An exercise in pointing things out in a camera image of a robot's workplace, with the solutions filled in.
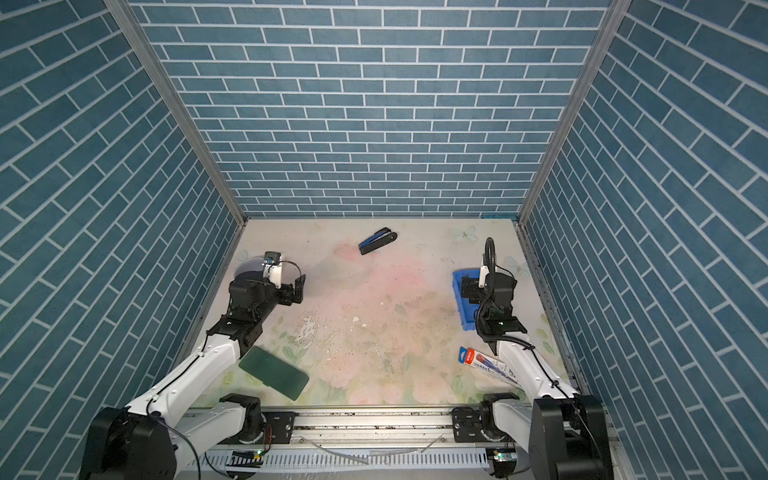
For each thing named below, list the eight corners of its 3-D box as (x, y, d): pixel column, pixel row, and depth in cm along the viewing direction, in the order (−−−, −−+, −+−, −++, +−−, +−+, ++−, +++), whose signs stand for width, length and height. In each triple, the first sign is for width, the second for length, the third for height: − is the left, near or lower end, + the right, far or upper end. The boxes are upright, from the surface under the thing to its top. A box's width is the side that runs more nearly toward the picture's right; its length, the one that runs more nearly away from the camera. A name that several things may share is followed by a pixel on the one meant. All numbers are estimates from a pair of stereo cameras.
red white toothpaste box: (455, 360, 87) (456, 357, 86) (459, 347, 90) (460, 344, 88) (518, 385, 83) (520, 383, 81) (520, 370, 86) (522, 368, 84)
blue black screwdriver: (362, 255, 111) (362, 251, 109) (355, 245, 114) (354, 241, 113) (397, 239, 117) (397, 234, 115) (389, 229, 120) (389, 225, 118)
